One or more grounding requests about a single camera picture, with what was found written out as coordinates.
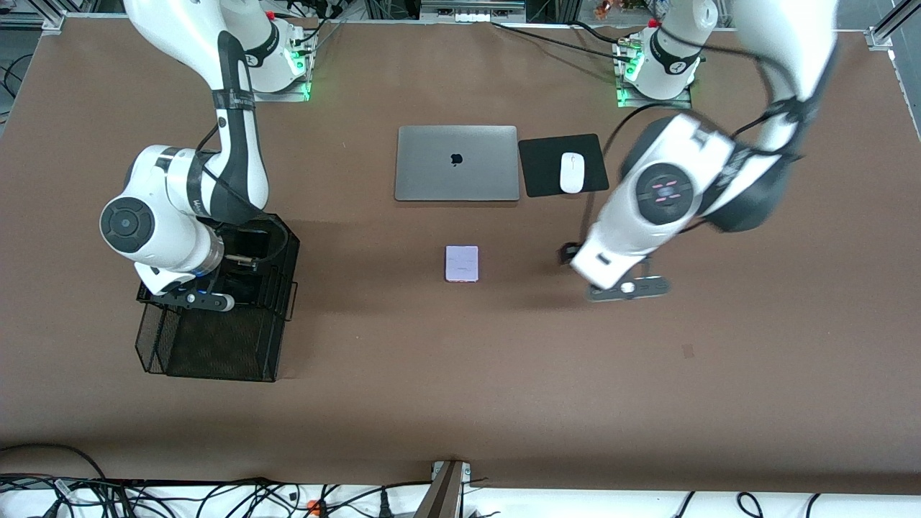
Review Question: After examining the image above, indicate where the black wire mesh desk organizer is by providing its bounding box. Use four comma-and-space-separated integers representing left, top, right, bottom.
135, 212, 301, 383

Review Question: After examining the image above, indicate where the black looped floor cable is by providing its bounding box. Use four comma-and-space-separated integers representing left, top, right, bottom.
0, 442, 109, 481

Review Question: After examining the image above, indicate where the black mouse pad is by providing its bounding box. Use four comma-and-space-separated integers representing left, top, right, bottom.
518, 133, 610, 199

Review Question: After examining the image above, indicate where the white computer mouse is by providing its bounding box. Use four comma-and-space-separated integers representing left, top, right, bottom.
560, 152, 585, 194

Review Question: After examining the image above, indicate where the silver closed laptop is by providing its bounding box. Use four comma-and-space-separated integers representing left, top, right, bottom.
394, 125, 520, 202

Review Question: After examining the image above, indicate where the lilac flip phone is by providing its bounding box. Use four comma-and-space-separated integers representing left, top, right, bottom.
445, 245, 479, 283

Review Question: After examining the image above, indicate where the aluminium profile table leg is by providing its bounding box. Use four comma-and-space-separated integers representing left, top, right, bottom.
414, 460, 472, 518

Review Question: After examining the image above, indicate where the black cable on table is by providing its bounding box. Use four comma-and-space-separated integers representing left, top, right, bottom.
491, 20, 638, 62

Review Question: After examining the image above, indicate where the white power strip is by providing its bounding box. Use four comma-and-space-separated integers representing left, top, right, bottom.
421, 0, 526, 22

